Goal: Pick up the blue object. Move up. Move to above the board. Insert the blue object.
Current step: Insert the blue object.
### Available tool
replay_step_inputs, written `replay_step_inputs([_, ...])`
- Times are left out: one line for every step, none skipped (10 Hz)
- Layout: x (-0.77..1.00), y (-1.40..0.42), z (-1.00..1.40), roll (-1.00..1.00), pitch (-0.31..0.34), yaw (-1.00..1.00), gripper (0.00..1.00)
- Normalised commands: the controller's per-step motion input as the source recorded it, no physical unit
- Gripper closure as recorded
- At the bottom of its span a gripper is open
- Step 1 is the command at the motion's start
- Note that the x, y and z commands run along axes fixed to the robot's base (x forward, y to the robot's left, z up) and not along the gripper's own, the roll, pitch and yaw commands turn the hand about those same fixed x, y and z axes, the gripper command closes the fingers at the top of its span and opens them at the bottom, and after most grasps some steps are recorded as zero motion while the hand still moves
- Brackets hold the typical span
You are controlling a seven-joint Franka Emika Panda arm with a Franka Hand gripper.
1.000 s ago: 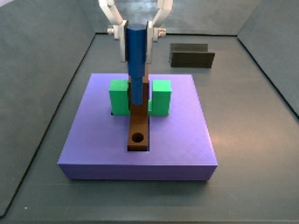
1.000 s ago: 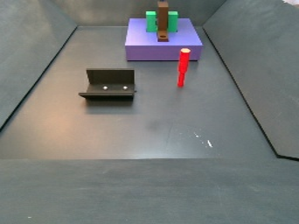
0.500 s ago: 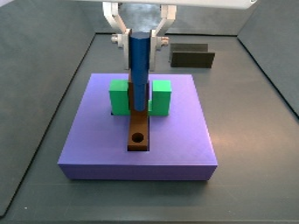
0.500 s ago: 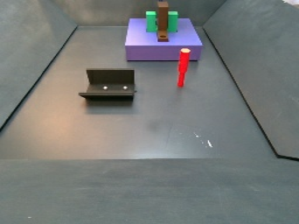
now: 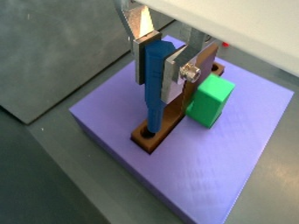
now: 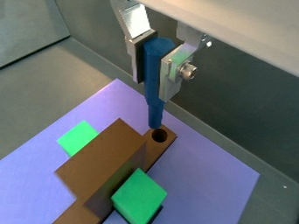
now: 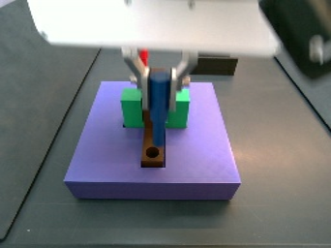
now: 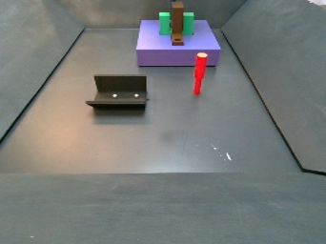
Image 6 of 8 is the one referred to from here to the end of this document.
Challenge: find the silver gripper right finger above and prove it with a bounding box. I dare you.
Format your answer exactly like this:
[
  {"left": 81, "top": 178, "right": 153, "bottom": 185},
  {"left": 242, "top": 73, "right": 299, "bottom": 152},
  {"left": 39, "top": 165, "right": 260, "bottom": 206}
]
[{"left": 159, "top": 23, "right": 211, "bottom": 102}]

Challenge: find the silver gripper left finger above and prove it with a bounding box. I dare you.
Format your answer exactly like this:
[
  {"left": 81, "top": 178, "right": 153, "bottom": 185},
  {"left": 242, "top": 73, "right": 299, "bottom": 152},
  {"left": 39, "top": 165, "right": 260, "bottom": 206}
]
[{"left": 110, "top": 0, "right": 158, "bottom": 83}]

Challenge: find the blue peg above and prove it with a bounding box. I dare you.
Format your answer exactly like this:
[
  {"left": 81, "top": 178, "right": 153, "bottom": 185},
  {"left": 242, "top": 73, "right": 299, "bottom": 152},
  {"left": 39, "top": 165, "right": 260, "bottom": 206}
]
[{"left": 145, "top": 38, "right": 175, "bottom": 129}]

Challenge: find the purple board block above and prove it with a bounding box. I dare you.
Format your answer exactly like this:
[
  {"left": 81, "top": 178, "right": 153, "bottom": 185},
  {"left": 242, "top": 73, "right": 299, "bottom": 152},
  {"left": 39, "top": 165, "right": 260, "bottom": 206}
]
[{"left": 0, "top": 80, "right": 260, "bottom": 224}]

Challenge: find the brown L-shaped block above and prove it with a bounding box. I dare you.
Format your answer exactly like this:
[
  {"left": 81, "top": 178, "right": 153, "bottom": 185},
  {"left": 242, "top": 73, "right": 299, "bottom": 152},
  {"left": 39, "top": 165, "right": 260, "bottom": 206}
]
[{"left": 54, "top": 119, "right": 177, "bottom": 224}]

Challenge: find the green U-shaped block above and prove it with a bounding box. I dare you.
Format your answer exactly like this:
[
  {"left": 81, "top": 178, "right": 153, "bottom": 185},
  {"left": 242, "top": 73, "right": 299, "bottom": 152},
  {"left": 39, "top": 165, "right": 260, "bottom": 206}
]
[{"left": 57, "top": 120, "right": 169, "bottom": 224}]

